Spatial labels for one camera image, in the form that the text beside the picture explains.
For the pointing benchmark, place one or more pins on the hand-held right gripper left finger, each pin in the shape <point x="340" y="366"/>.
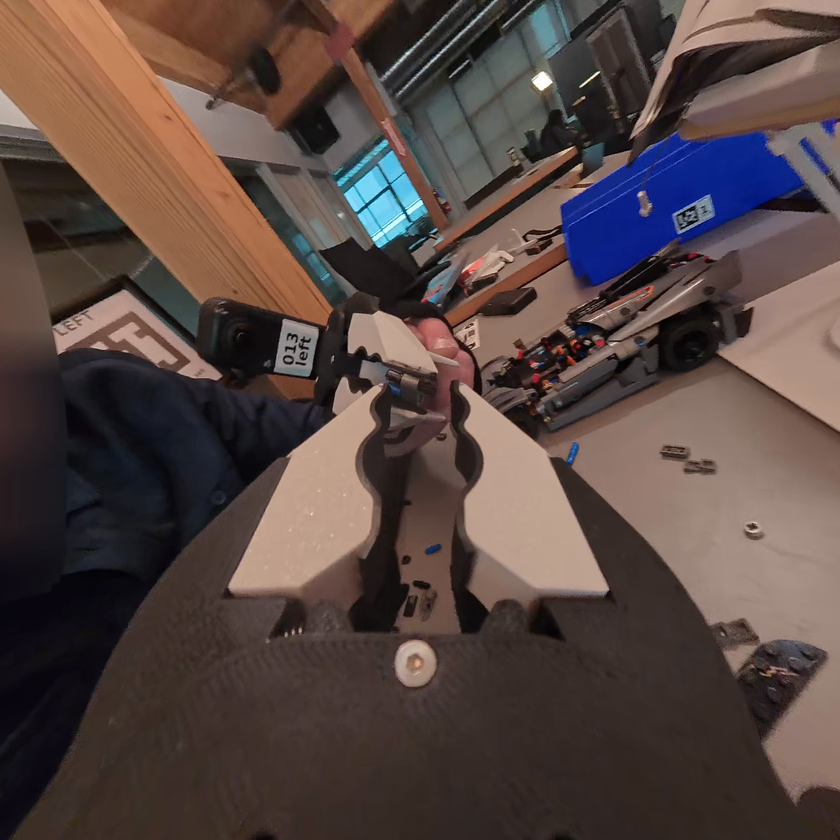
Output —
<point x="308" y="525"/>

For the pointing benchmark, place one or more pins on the dark half-round lego plate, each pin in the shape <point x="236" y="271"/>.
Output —
<point x="778" y="682"/>

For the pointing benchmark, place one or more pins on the light grey lego axle connector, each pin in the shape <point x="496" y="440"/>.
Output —
<point x="428" y="604"/>

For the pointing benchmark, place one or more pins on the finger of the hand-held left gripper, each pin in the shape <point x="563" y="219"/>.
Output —
<point x="387" y="341"/>
<point x="420" y="436"/>

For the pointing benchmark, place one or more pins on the black lego tile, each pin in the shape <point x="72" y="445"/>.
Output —
<point x="410" y="607"/>

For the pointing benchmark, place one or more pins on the wooden beam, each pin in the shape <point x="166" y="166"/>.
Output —
<point x="131" y="164"/>

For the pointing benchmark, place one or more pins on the dark grey lego connector assembly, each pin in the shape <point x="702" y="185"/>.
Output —
<point x="410" y="384"/>

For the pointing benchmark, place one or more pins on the white book stand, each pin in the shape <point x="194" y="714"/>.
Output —
<point x="787" y="341"/>

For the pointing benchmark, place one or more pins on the black flat box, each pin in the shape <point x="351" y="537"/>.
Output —
<point x="506" y="302"/>

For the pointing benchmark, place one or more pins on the grey lego bracket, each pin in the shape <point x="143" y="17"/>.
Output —
<point x="700" y="467"/>
<point x="674" y="451"/>

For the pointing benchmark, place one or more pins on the wooden-edged background table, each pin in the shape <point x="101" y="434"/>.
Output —
<point x="525" y="262"/>

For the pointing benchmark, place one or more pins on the blue plastic bin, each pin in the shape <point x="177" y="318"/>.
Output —
<point x="610" y="223"/>

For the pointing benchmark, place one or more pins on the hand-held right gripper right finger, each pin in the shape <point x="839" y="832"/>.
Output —
<point x="531" y="525"/>

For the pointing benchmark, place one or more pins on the grey two-hole lego plate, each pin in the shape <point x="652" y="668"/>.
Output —
<point x="735" y="633"/>

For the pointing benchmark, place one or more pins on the white round lego stud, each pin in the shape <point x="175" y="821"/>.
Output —
<point x="753" y="528"/>

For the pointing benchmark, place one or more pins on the lego instruction booklet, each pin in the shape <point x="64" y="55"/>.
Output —
<point x="722" y="33"/>

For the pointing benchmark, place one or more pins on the white black-patterned sign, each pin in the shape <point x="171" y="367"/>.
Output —
<point x="118" y="328"/>

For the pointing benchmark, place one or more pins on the person's left hand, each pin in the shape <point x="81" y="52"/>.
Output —
<point x="453" y="354"/>

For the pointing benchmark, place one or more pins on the grey lego car model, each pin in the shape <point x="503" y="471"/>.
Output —
<point x="623" y="328"/>

